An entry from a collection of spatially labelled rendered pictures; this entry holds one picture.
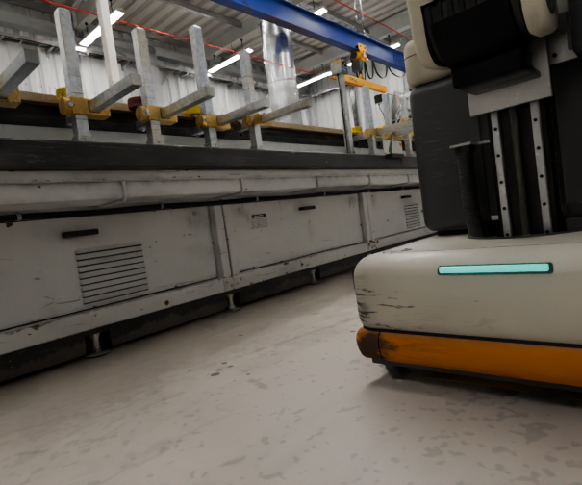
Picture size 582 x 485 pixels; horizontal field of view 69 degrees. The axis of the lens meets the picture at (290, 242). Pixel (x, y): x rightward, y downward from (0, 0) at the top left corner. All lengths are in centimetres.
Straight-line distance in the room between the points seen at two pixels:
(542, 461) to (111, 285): 141
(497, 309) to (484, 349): 8
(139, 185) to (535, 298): 121
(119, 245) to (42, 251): 26
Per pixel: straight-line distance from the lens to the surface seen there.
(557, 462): 76
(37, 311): 162
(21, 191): 139
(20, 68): 121
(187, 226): 189
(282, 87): 715
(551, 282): 80
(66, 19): 158
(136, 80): 128
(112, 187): 149
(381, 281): 91
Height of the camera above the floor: 38
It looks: 3 degrees down
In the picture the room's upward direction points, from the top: 8 degrees counter-clockwise
